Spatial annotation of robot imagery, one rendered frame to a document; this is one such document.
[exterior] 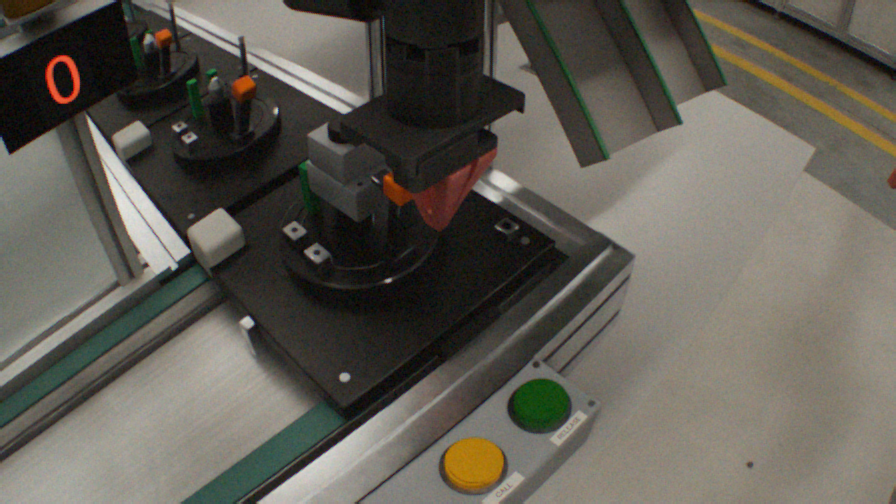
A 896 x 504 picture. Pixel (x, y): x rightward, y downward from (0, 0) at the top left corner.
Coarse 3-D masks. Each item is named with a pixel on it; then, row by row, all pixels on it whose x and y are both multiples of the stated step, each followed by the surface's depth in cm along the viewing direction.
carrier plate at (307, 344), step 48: (288, 192) 61; (480, 240) 57; (528, 240) 56; (240, 288) 52; (288, 288) 53; (432, 288) 53; (480, 288) 53; (288, 336) 49; (336, 336) 49; (384, 336) 49; (432, 336) 49; (336, 384) 46; (384, 384) 47
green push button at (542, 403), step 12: (528, 384) 46; (540, 384) 46; (552, 384) 46; (516, 396) 45; (528, 396) 45; (540, 396) 45; (552, 396) 45; (564, 396) 45; (516, 408) 45; (528, 408) 44; (540, 408) 44; (552, 408) 44; (564, 408) 44; (528, 420) 44; (540, 420) 44; (552, 420) 44
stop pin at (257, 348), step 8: (240, 320) 51; (248, 320) 51; (248, 328) 50; (256, 328) 51; (248, 336) 50; (256, 336) 51; (248, 344) 52; (256, 344) 52; (256, 352) 52; (264, 352) 53
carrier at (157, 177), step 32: (192, 96) 66; (224, 96) 65; (256, 96) 71; (288, 96) 75; (128, 128) 68; (160, 128) 71; (192, 128) 67; (224, 128) 67; (256, 128) 67; (288, 128) 69; (128, 160) 67; (160, 160) 66; (192, 160) 63; (224, 160) 63; (256, 160) 65; (288, 160) 65; (160, 192) 62; (192, 192) 62; (224, 192) 62; (256, 192) 62; (192, 224) 58
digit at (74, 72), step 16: (80, 32) 34; (48, 48) 33; (64, 48) 34; (80, 48) 35; (32, 64) 32; (48, 64) 33; (64, 64) 34; (80, 64) 36; (32, 80) 33; (48, 80) 34; (64, 80) 35; (80, 80) 36; (48, 96) 35; (64, 96) 36; (80, 96) 37; (96, 96) 38; (48, 112) 35; (64, 112) 36
